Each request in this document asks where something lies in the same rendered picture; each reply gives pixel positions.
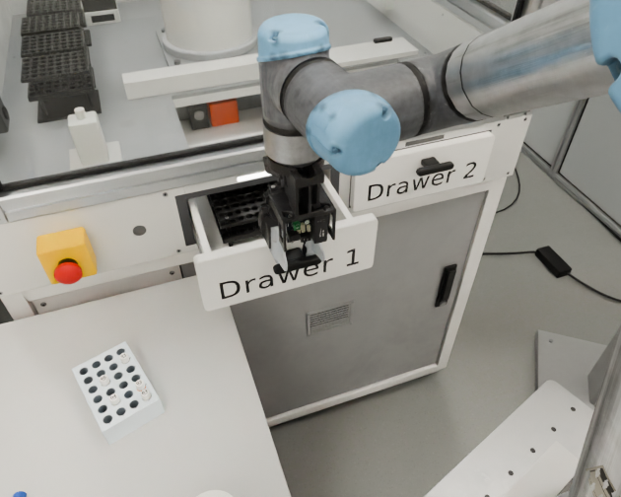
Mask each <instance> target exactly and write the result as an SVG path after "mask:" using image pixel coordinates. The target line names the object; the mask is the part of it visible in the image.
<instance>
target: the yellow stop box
mask: <svg viewBox="0 0 621 497"><path fill-rule="evenodd" d="M36 256H37V258H38V259H39V261H40V263H41V265H42V267H43V269H44V271H45V273H46V275H47V277H48V279H49V281H50V283H51V284H58V283H59V282H57V281H56V280H55V278H54V269H55V268H56V266H58V265H59V264H61V263H64V262H73V263H76V264H78V265H79V266H80V267H81V268H82V272H83V276H82V278H83V277H88V276H92V275H96V274H97V272H98V270H97V259H96V255H95V253H94V250H93V248H92V245H91V243H90V240H89V238H88V235H87V233H86V230H85V229H84V228H83V227H79V228H75V229H70V230H65V231H61V232H56V233H51V234H47V235H42V236H38V237H37V238H36Z"/></svg>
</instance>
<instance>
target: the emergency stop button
mask: <svg viewBox="0 0 621 497"><path fill-rule="evenodd" d="M82 276H83V272H82V268H81V267H80V266H79V265H78V264H76V263H73V262H64V263H61V264H59V265H58V266H56V268H55V269H54V278H55V280H56V281H57V282H59V283H62V284H73V283H76V282H78V281H79V280H80V279H81V278H82Z"/></svg>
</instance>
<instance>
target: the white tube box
mask: <svg viewBox="0 0 621 497"><path fill-rule="evenodd" d="M122 353H127V354H128V356H129V359H130V361H129V363H127V364H122V362H121V360H120V358H119V356H120V354H122ZM72 372H73V374H74V376H75V378H76V380H77V382H78V384H79V386H80V388H81V391H82V393H83V395H84V397H85V399H86V401H87V403H88V405H89V406H90V408H91V410H92V412H93V414H94V416H95V419H96V421H97V423H98V425H99V427H100V429H101V431H102V433H103V435H104V437H105V439H106V441H107V442H108V444H109V445H111V444H112V443H114V442H116V441H117V440H119V439H121V438H123V437H124V436H126V435H128V434H129V433H131V432H133V431H134V430H136V429H138V428H139V427H141V426H143V425H144V424H146V423H148V422H149V421H151V420H153V419H154V418H156V417H158V416H159V415H161V414H163V413H164V412H165V411H164V408H163V406H162V403H161V401H160V399H159V397H158V395H157V393H156V392H155V390H154V388H153V387H152V385H151V383H150V382H149V380H148V378H147V377H146V375H145V373H144V372H143V370H142V368H141V367H140V365H139V363H138V362H137V360H136V358H135V356H134V355H133V353H132V351H131V350H130V348H129V346H128V345H127V343H126V341H124V342H122V343H120V344H118V345H116V346H114V347H112V348H111V349H109V350H107V351H106V352H104V353H102V354H100V355H98V356H96V357H94V358H92V359H90V360H88V361H86V362H84V363H82V364H80V365H78V366H77V367H75V368H73V369H72ZM102 375H107V376H108V378H109V381H110V384H109V385H108V386H106V387H103V386H102V384H101V382H100V377H101V376H102ZM138 380H143V381H144V383H145V386H146V389H147V390H149V391H150V394H151V398H150V399H149V400H147V401H144V399H143V398H142V396H141V392H140V391H138V390H137V389H136V386H135V383H136V381H138ZM114 393H116V394H117V395H118V396H119V399H120V404H119V405H116V406H113V405H112V404H111V403H110V401H109V397H110V396H111V395H112V394H114Z"/></svg>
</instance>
